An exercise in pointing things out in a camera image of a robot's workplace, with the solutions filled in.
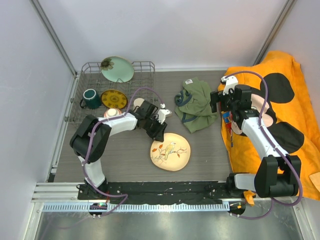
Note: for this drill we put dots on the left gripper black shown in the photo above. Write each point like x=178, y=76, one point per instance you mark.
x=158, y=134

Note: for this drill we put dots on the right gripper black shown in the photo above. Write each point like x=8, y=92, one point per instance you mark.
x=217, y=97

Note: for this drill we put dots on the cream bird plate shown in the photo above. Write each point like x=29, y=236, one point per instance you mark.
x=173, y=154

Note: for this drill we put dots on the beige tumbler cup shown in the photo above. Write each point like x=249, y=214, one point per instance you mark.
x=137, y=103

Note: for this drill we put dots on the yellow patterned small plate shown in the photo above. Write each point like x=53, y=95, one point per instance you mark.
x=113, y=98

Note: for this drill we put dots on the green flower plate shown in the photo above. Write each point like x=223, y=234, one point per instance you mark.
x=117, y=69

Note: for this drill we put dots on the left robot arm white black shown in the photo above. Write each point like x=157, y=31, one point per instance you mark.
x=90, y=139

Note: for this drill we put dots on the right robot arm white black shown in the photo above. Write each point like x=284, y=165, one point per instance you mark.
x=278, y=174

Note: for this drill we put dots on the green shirt with blue trim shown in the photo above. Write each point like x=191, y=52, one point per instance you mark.
x=193, y=105

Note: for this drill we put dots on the white orange patterned bowl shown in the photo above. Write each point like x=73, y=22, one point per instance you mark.
x=112, y=112

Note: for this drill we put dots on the orange Mickey Mouse towel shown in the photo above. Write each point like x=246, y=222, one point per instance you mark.
x=288, y=114

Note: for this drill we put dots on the dark green mug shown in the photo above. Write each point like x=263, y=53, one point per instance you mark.
x=90, y=99

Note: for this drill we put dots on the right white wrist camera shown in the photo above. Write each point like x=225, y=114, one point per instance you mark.
x=229, y=82

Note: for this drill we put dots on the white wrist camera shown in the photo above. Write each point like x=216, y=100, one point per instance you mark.
x=162, y=114
x=229, y=82

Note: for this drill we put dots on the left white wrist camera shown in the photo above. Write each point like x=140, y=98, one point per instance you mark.
x=162, y=114

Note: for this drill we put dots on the grey wire dish rack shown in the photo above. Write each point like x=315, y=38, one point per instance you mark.
x=91, y=77

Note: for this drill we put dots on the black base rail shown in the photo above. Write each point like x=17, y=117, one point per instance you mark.
x=158, y=193

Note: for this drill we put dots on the white slotted cable duct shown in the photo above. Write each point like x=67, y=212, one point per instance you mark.
x=95, y=207

